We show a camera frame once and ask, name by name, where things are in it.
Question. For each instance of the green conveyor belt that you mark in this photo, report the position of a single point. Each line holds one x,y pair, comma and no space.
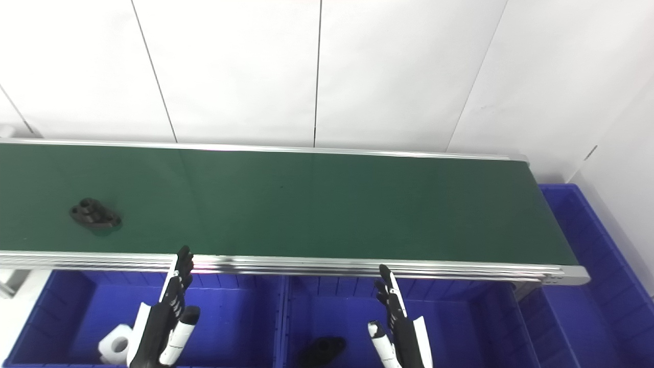
306,266
306,204

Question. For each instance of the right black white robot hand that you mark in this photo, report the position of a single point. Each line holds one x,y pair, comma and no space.
398,317

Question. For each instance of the white block part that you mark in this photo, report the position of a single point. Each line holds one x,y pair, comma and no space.
115,345

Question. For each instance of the black flange part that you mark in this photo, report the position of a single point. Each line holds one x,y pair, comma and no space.
322,352
95,213

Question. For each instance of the blue plastic bin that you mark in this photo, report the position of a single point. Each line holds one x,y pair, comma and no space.
592,306
460,332
230,327

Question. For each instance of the aluminium conveyor leg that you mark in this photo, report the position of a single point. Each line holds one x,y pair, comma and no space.
13,281
526,289

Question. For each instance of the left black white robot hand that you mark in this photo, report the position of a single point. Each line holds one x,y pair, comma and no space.
168,306

